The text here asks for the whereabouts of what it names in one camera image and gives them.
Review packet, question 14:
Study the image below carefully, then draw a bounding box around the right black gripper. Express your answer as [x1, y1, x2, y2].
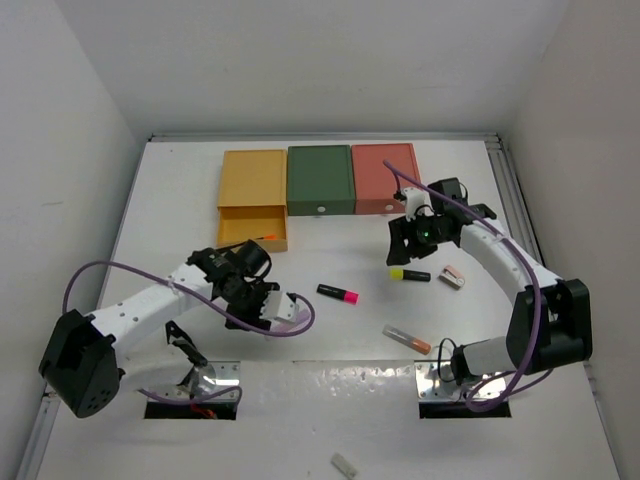
[387, 211, 449, 265]

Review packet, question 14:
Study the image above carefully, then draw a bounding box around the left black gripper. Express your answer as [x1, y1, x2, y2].
[221, 280, 280, 331]

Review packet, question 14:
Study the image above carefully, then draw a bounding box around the yellow highlighter marker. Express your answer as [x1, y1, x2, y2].
[389, 268, 431, 283]

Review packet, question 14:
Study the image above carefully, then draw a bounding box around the pink highlighter marker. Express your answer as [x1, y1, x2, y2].
[316, 284, 359, 305]

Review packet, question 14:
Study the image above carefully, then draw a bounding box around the yellow drawer box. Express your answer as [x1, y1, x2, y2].
[217, 150, 288, 253]

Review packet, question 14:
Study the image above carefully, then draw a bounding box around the green drawer box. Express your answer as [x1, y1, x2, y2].
[287, 145, 356, 216]

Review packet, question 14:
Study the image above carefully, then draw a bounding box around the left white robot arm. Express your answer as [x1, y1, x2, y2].
[39, 240, 298, 418]

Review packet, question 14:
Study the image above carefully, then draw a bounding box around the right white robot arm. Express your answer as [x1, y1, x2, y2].
[386, 178, 593, 384]

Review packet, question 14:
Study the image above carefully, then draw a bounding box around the lilac glue stick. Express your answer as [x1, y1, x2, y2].
[264, 322, 301, 341]

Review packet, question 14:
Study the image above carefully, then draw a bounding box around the red drawer box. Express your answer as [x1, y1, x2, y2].
[351, 143, 420, 215]

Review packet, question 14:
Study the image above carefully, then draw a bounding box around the orange capped glue stick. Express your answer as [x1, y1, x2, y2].
[382, 325, 432, 355]

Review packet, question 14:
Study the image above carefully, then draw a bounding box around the small white eraser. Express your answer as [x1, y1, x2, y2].
[330, 453, 358, 479]

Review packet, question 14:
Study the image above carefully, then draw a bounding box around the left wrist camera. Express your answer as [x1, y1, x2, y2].
[260, 290, 299, 324]

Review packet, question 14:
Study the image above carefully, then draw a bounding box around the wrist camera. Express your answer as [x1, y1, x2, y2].
[260, 290, 299, 324]
[393, 187, 431, 222]

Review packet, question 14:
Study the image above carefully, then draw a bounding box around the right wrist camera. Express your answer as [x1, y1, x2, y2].
[393, 187, 431, 222]

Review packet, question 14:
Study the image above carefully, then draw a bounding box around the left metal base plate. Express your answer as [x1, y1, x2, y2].
[140, 361, 243, 406]

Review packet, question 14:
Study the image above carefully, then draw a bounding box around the metal base plate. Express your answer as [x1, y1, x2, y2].
[140, 361, 243, 406]
[414, 361, 506, 404]

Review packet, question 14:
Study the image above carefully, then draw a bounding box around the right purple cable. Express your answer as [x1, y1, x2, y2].
[382, 159, 556, 412]

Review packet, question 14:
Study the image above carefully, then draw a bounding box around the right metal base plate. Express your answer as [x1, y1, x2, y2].
[414, 361, 506, 404]

